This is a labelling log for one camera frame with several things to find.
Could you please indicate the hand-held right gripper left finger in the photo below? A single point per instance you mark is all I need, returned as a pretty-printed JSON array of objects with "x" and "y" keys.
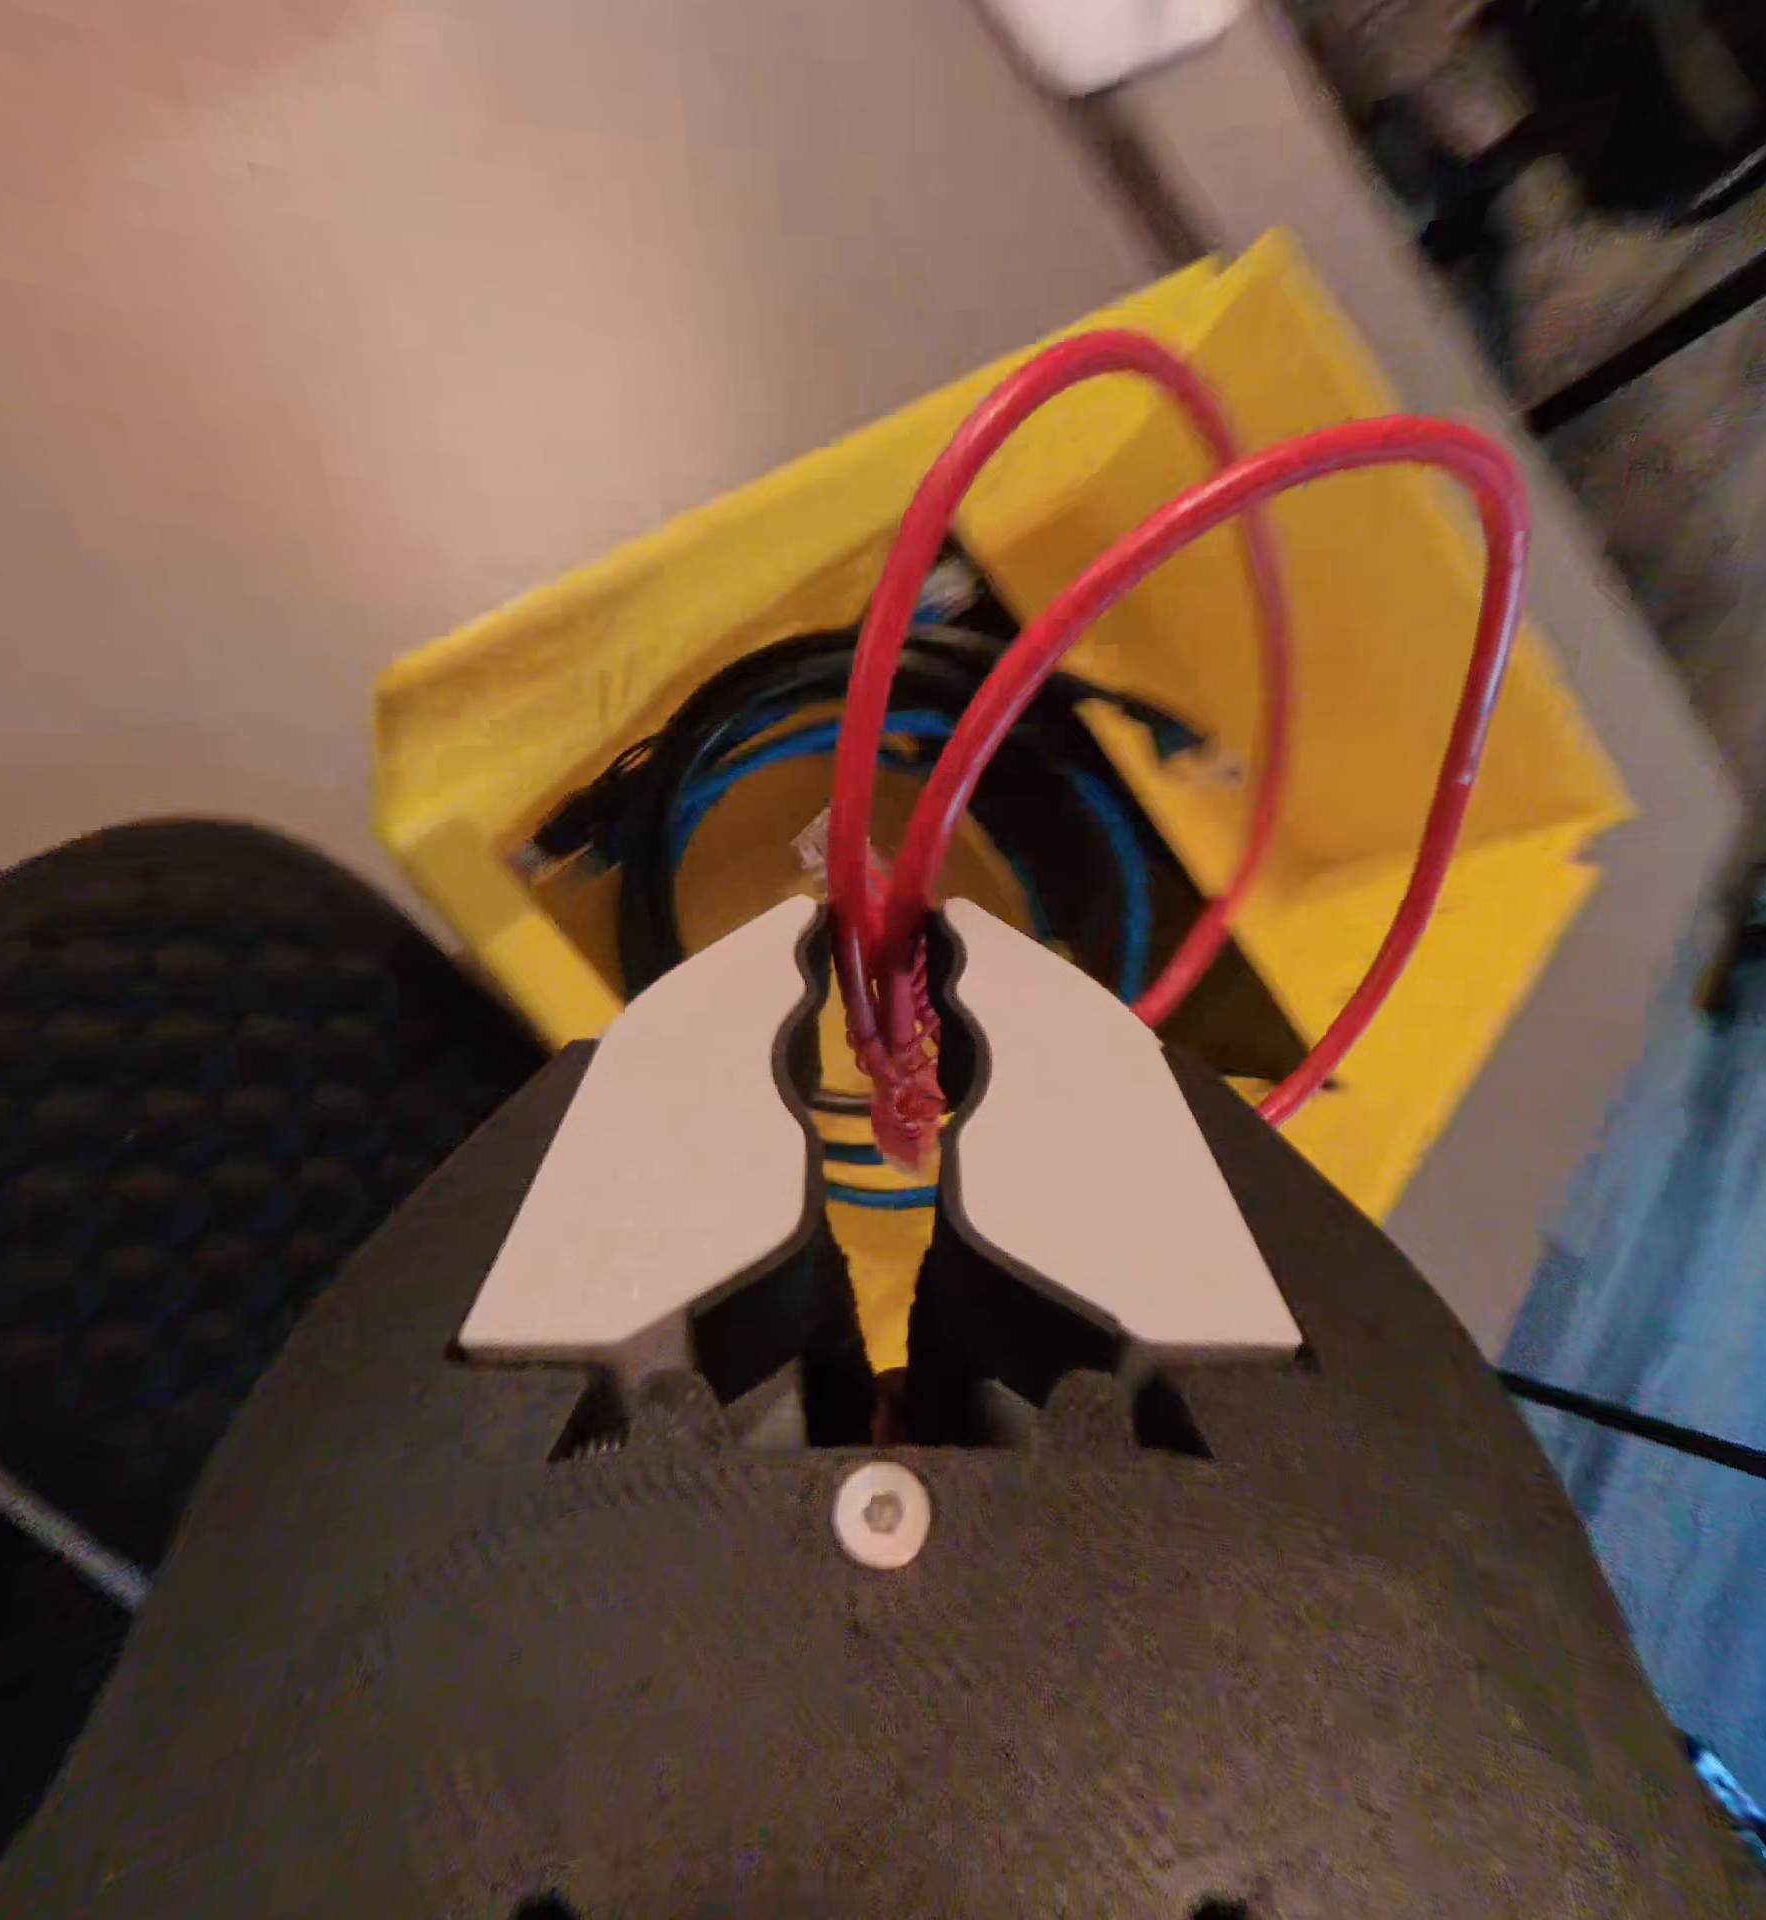
[{"x": 658, "y": 1170}]

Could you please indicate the yellow plastic bin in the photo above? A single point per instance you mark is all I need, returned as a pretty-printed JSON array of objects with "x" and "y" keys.
[{"x": 493, "y": 705}]

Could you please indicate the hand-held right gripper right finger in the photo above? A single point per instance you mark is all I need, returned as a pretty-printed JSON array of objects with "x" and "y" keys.
[{"x": 1108, "y": 1185}]

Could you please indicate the dark honeycomb seat cushion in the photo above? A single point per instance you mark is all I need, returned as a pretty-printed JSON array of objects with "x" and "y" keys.
[{"x": 149, "y": 1080}]

